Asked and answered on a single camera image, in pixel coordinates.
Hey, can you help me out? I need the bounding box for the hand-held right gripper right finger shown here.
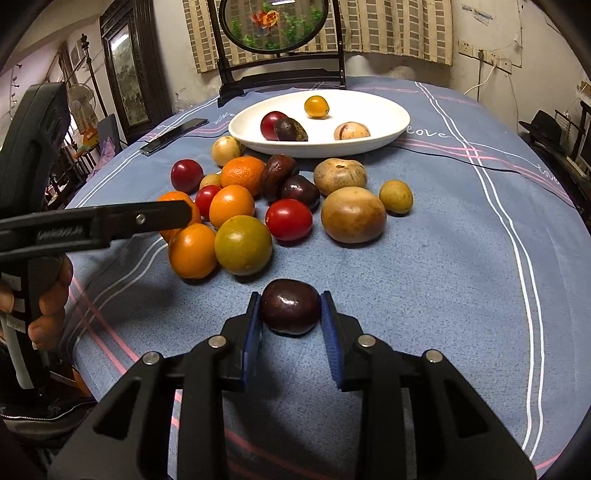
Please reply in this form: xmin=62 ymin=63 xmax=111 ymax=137
xmin=321 ymin=291 xmax=539 ymax=480

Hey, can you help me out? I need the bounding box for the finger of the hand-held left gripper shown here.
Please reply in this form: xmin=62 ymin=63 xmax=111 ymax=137
xmin=0 ymin=200 xmax=193 ymax=253

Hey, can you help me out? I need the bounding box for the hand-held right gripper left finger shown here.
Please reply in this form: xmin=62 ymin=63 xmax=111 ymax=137
xmin=48 ymin=292 xmax=264 ymax=480

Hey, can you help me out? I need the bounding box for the dark purple fruit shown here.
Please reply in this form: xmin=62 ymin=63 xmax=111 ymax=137
xmin=261 ymin=279 xmax=322 ymax=336
xmin=280 ymin=175 xmax=321 ymax=210

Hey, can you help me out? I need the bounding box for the smooth orange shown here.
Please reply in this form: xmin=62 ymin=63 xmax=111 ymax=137
xmin=167 ymin=223 xmax=218 ymax=280
xmin=209 ymin=185 xmax=256 ymax=230
xmin=157 ymin=191 xmax=202 ymax=243

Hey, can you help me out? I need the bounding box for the dark red plum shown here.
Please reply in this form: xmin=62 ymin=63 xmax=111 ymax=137
xmin=170 ymin=159 xmax=205 ymax=193

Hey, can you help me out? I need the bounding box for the green-orange citrus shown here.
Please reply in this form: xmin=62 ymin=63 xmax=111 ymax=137
xmin=214 ymin=215 xmax=273 ymax=277

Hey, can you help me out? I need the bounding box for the small red tomato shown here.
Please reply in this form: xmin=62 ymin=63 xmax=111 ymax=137
xmin=194 ymin=185 xmax=222 ymax=221

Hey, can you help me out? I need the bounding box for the large tan sapodilla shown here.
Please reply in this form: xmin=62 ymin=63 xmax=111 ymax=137
xmin=321 ymin=186 xmax=387 ymax=244

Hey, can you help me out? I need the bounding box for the purple-red passion fruit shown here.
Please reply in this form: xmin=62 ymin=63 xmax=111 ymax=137
xmin=260 ymin=111 xmax=289 ymax=141

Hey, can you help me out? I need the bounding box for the dark wrinkled passion fruit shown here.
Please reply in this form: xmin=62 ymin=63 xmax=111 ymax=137
xmin=274 ymin=117 xmax=309 ymax=142

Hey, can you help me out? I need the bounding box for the pale fruit with purple mark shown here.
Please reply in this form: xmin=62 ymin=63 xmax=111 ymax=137
xmin=334 ymin=122 xmax=371 ymax=141

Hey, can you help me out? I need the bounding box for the white oval plate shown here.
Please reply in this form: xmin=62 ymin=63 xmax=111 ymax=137
xmin=228 ymin=90 xmax=411 ymax=158

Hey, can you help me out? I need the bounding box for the small yellow-orange fruit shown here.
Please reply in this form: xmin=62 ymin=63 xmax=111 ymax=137
xmin=304 ymin=95 xmax=330 ymax=120

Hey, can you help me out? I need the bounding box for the person's left hand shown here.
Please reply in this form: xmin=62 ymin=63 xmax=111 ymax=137
xmin=0 ymin=256 xmax=74 ymax=350

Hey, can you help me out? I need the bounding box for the standing fan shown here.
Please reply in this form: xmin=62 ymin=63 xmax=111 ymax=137
xmin=67 ymin=83 xmax=98 ymax=134

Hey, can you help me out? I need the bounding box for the black smartphone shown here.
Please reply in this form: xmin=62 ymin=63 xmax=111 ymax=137
xmin=140 ymin=118 xmax=210 ymax=157

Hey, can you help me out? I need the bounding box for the dark framed painting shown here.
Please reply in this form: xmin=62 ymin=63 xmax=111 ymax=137
xmin=99 ymin=0 xmax=171 ymax=144

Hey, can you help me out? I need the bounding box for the blue striped tablecloth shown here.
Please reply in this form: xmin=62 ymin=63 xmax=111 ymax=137
xmin=60 ymin=76 xmax=583 ymax=480

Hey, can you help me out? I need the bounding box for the pale yellow round fruit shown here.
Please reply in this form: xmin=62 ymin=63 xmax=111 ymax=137
xmin=211 ymin=136 xmax=244 ymax=167

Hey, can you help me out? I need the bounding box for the large dimpled orange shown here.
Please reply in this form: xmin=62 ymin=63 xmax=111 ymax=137
xmin=220 ymin=156 xmax=266 ymax=197

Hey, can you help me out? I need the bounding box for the tan sapodilla with stem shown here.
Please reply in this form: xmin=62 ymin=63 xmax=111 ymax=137
xmin=313 ymin=158 xmax=368 ymax=197

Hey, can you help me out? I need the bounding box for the dark brown mangosteen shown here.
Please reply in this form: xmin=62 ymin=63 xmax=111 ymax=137
xmin=260 ymin=154 xmax=300 ymax=203

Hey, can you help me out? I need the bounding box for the person's dark jacket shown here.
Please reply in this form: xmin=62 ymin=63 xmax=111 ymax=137
xmin=0 ymin=342 xmax=100 ymax=480

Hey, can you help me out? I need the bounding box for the round panel on black stand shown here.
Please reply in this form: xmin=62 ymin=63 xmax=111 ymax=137
xmin=206 ymin=0 xmax=348 ymax=108

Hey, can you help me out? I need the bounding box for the black hat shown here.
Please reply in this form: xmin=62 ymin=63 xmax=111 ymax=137
xmin=518 ymin=110 xmax=566 ymax=153

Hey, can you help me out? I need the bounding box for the checked curtain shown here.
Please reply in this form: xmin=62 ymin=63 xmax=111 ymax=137
xmin=182 ymin=0 xmax=454 ymax=73

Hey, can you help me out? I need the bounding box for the white power cable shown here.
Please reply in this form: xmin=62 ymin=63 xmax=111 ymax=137
xmin=463 ymin=55 xmax=497 ymax=95

